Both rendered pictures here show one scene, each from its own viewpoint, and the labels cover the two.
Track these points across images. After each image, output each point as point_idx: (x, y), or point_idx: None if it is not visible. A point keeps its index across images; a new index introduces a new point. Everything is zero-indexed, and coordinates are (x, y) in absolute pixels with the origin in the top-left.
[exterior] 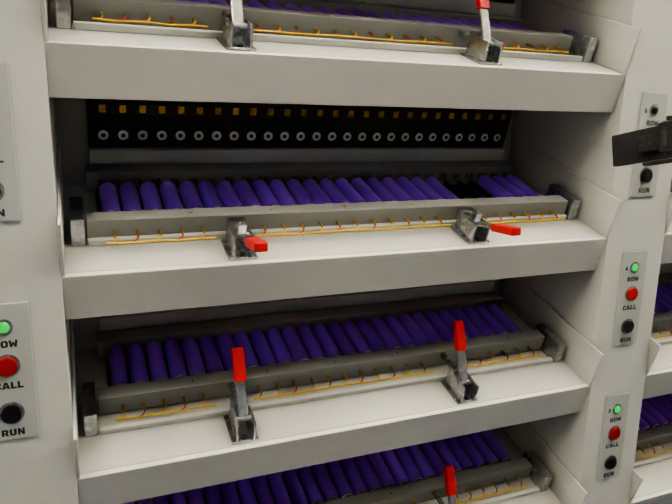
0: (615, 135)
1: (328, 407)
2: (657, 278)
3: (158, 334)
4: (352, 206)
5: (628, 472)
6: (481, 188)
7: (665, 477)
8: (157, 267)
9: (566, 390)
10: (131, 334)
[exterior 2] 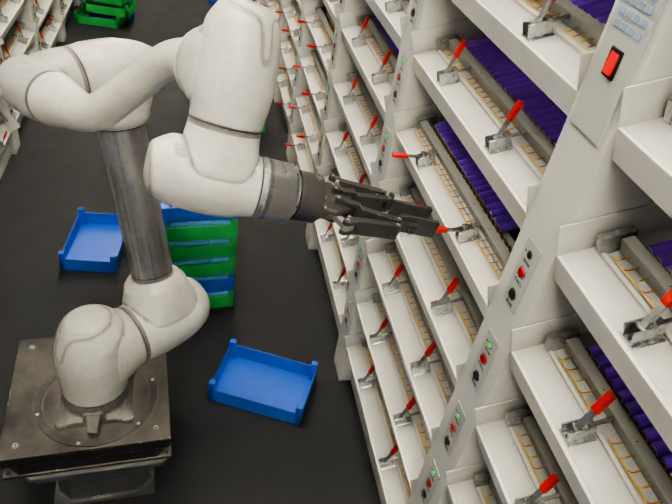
0: (429, 206)
1: (422, 257)
2: (498, 373)
3: None
4: (461, 183)
5: (452, 465)
6: None
7: None
8: (406, 147)
9: (450, 365)
10: None
